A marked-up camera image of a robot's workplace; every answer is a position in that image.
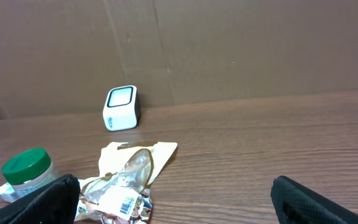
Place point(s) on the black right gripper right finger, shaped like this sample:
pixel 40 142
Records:
pixel 296 204

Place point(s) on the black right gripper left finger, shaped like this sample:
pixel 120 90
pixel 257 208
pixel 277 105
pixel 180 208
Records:
pixel 53 203

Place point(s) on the green lid plastic jar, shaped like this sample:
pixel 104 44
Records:
pixel 29 171

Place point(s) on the beige snack pouch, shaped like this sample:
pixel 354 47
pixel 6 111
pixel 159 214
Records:
pixel 121 191

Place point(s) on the teal wet wipes pack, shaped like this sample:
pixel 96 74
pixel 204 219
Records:
pixel 7 193

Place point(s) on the white barcode scanner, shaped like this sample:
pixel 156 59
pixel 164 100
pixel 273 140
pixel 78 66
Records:
pixel 122 108

